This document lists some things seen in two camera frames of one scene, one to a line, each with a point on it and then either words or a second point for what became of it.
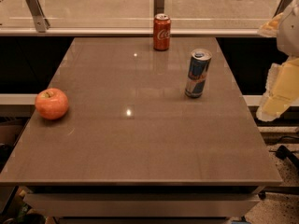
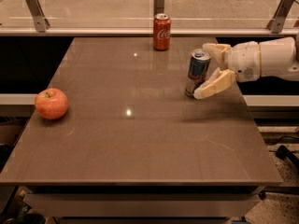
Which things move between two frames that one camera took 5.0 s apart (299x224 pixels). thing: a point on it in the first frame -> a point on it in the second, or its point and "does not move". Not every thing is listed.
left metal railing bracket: (40, 21) does not move
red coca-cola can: (162, 32) does not move
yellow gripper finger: (282, 90) -> (220, 79)
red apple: (51, 104) does not move
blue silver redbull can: (196, 77) does not move
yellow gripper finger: (270, 28) -> (219, 51)
